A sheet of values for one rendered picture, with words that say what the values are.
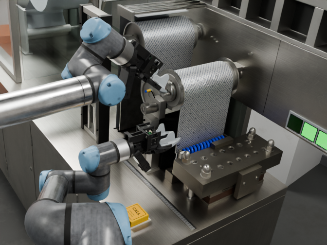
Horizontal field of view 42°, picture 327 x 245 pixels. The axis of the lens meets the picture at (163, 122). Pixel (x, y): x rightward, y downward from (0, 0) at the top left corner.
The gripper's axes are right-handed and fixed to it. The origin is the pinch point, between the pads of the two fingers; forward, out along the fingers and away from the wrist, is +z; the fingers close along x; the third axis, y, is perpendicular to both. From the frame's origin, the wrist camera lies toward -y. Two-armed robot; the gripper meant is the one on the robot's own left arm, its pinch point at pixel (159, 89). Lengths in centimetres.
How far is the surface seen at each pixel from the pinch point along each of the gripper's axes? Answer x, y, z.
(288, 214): 13, -14, 181
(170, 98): -0.9, -0.1, 5.9
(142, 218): -17.3, -37.0, 10.9
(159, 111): 3.2, -6.0, 9.7
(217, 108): -4.2, 7.3, 25.8
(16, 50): 98, -25, 2
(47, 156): 52, -53, 19
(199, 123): -4.2, -1.0, 22.7
